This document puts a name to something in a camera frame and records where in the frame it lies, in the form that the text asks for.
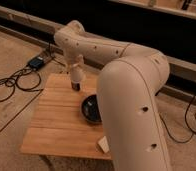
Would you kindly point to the beige sponge block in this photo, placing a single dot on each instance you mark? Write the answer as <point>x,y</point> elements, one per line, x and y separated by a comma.
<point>103,144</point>

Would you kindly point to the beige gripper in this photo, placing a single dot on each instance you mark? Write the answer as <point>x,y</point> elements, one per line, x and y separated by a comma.
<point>76,68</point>

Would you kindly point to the small dark cup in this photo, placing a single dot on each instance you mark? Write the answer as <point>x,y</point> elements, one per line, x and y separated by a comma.
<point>75,86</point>

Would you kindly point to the black bowl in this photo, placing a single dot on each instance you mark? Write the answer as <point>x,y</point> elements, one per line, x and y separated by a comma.
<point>90,110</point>

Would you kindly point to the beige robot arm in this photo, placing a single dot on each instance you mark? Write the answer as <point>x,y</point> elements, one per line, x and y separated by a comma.
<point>126,90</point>

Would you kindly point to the black power adapter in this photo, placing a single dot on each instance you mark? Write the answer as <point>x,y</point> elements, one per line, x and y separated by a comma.
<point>36,63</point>

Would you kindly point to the wooden table board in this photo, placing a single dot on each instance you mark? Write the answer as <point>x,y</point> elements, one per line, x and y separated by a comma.
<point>58,128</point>

